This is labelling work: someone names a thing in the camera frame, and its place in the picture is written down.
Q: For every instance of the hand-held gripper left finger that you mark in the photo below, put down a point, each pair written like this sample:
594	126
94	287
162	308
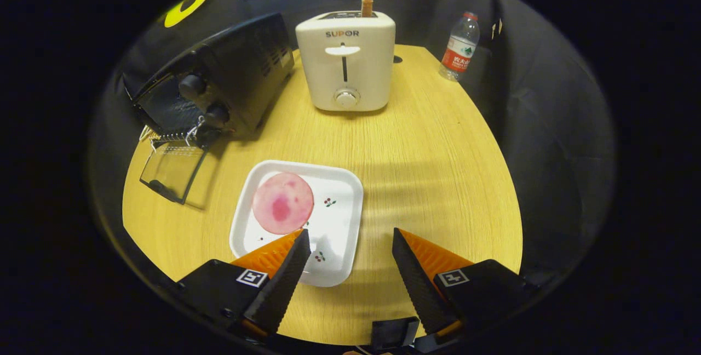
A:
282	284

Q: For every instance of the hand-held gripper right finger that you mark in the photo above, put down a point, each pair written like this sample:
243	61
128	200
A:
419	284

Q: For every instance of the pink ham slice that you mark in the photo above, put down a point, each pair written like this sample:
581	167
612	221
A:
282	201

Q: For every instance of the white square plate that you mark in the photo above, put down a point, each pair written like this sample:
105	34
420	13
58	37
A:
339	218

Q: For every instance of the black toaster oven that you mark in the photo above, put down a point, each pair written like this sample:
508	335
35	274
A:
246	64

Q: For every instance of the white pop-up toaster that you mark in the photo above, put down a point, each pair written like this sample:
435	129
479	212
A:
372	70

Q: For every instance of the red label water bottle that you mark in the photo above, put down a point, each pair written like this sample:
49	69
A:
459	53

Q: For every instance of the brown bread slice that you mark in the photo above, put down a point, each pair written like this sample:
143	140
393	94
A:
367	9

